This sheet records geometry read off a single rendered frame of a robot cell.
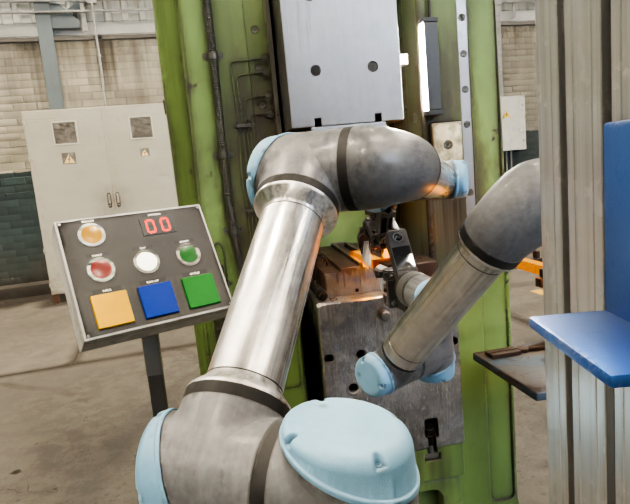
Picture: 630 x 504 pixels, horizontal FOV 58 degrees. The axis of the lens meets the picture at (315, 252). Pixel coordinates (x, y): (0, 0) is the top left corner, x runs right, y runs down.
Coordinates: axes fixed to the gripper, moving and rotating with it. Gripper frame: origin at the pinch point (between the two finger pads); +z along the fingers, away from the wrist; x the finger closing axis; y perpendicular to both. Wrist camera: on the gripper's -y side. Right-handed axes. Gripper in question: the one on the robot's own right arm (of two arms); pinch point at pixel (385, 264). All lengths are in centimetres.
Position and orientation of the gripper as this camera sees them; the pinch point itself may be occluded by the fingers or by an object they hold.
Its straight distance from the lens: 136.2
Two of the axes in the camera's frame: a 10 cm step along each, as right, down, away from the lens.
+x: 9.8, -1.3, 1.4
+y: 1.1, 9.8, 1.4
